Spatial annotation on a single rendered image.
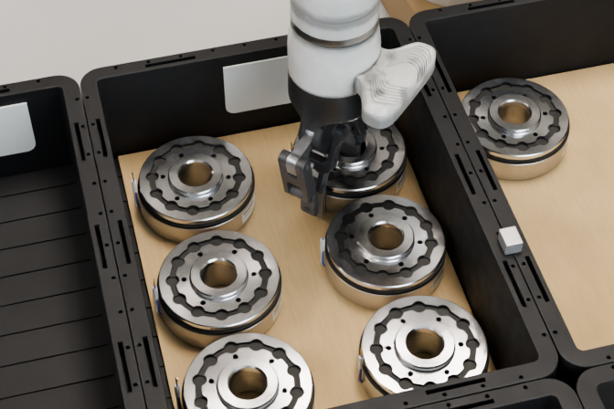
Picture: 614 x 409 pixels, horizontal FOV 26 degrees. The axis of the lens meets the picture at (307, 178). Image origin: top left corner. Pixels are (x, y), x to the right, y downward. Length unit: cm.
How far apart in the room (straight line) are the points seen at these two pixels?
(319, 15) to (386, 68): 8
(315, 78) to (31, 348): 32
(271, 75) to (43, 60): 40
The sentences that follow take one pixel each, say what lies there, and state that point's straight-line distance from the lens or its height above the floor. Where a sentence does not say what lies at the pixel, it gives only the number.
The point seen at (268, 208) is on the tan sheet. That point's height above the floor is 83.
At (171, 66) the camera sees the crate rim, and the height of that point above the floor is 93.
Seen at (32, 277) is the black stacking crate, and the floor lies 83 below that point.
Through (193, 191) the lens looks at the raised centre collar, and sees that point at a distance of 116.
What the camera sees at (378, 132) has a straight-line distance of 121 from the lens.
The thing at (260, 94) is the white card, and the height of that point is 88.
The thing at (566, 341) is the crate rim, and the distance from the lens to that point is 101.
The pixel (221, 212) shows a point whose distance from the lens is 115.
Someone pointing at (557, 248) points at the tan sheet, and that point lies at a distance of 119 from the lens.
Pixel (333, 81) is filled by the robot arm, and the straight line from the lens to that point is 105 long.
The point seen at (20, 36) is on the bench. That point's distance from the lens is 158.
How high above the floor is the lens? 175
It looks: 49 degrees down
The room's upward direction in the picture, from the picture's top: straight up
